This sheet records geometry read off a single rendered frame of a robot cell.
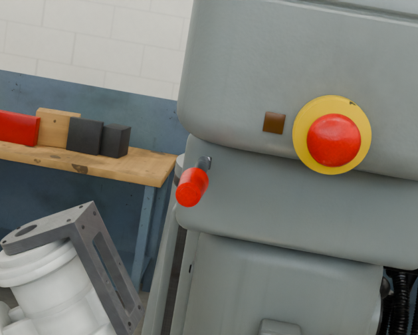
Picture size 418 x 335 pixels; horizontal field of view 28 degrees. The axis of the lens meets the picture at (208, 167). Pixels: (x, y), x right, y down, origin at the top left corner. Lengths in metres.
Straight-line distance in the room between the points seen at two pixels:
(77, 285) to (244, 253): 0.30
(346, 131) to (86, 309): 0.22
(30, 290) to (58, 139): 4.26
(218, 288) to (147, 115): 4.35
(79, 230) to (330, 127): 0.20
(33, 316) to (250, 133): 0.23
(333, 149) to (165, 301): 0.76
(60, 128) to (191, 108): 4.11
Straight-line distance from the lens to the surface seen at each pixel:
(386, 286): 1.00
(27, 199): 5.43
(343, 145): 0.62
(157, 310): 1.35
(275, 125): 0.66
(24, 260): 0.54
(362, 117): 0.64
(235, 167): 0.77
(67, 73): 5.25
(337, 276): 0.83
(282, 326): 0.83
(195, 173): 0.66
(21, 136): 4.76
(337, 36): 0.66
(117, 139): 4.71
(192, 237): 1.02
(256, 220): 0.78
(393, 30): 0.66
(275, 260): 0.82
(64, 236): 0.53
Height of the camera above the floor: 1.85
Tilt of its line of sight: 11 degrees down
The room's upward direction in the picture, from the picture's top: 10 degrees clockwise
